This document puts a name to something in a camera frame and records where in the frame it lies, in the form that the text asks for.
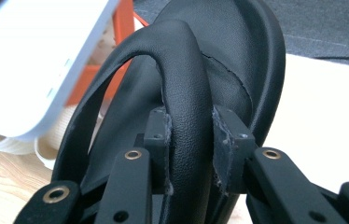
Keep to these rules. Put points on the dark gray cloth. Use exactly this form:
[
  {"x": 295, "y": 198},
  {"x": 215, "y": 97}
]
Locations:
[{"x": 318, "y": 28}]

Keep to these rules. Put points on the black flip-flop sandal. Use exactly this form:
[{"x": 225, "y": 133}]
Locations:
[{"x": 188, "y": 93}]

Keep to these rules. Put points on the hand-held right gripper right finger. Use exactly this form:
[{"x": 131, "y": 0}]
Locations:
[{"x": 233, "y": 149}]

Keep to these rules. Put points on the gray shoe rack orange frame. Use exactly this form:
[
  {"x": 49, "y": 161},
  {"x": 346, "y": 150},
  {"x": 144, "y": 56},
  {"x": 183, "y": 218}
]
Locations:
[{"x": 23, "y": 62}]

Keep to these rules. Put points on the cream perforated clog shoe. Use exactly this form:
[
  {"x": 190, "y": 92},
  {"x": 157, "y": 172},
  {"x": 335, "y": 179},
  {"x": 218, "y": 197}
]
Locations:
[
  {"x": 49, "y": 146},
  {"x": 7, "y": 146}
]

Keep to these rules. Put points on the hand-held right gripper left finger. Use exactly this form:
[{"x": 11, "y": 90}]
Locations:
[{"x": 158, "y": 146}]

